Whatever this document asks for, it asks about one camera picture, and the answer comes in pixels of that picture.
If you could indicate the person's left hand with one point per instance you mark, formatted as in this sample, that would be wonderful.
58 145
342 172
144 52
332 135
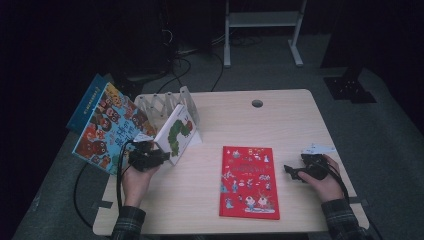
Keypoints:
136 186

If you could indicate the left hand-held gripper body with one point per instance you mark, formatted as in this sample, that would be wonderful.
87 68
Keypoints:
143 158

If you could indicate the colourful animals picture book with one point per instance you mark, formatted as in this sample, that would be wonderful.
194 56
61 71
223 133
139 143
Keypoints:
106 133

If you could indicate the white metal stand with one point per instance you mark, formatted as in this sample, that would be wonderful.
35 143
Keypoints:
263 19

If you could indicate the person's right hand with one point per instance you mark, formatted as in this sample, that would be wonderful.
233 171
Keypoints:
326 186

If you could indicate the white caterpillar picture book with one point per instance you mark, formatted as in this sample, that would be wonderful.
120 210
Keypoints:
178 133

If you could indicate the grey tape strip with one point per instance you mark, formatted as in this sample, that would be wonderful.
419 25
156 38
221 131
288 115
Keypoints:
103 204
360 201

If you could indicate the red picture book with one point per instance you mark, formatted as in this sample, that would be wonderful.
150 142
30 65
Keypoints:
250 183

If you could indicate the black stand with base plate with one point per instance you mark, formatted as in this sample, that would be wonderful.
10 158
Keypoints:
130 86
350 88

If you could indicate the blue monster picture book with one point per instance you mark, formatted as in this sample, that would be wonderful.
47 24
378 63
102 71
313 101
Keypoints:
85 103

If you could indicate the clear acrylic book rack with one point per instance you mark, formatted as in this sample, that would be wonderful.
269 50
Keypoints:
160 103

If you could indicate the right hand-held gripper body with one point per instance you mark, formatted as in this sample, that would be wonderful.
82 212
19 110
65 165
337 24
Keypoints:
313 166

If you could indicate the dark equipment cabinet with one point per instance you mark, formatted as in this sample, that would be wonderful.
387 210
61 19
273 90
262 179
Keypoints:
143 40

